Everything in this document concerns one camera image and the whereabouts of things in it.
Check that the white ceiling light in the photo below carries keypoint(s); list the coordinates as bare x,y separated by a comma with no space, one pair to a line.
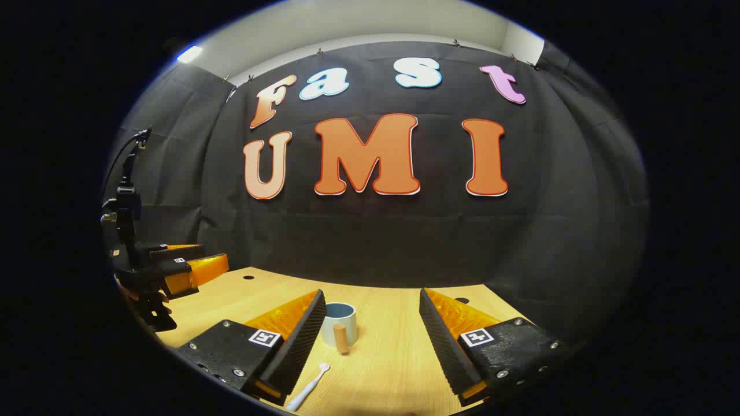
189,54

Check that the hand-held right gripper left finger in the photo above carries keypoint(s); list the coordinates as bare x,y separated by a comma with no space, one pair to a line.
300,346

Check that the white toothbrush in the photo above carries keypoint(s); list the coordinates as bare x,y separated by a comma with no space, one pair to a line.
306,390

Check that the black backdrop cloth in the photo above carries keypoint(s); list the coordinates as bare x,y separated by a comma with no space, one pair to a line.
404,231

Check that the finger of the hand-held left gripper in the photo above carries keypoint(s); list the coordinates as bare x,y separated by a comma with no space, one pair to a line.
185,251
202,270

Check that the wooden desktop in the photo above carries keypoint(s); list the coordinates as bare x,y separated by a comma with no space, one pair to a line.
387,370

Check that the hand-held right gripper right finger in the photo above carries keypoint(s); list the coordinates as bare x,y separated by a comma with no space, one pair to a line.
442,346

